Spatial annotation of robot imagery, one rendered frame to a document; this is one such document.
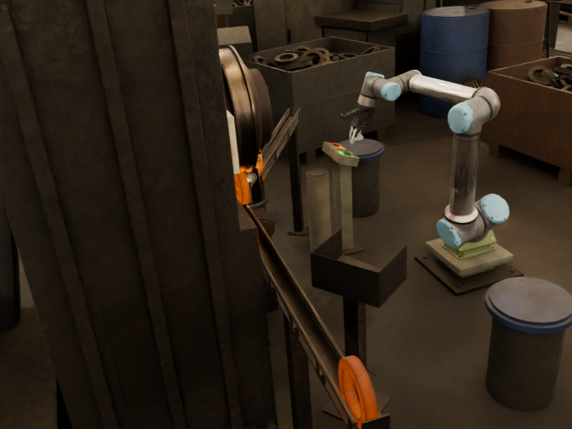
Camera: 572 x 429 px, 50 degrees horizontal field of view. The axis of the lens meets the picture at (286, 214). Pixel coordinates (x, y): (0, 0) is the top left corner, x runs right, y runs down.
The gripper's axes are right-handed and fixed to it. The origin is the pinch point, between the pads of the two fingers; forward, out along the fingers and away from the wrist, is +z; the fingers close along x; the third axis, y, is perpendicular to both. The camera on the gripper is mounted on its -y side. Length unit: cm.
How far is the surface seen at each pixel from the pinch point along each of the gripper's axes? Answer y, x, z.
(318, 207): -8.1, -2.3, 37.5
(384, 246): 40, -3, 56
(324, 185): -8.5, -2.5, 25.2
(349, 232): 18, 2, 52
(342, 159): -4.1, -4.7, 8.9
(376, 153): 39, 35, 12
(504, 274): 76, -59, 40
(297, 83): 19, 133, -5
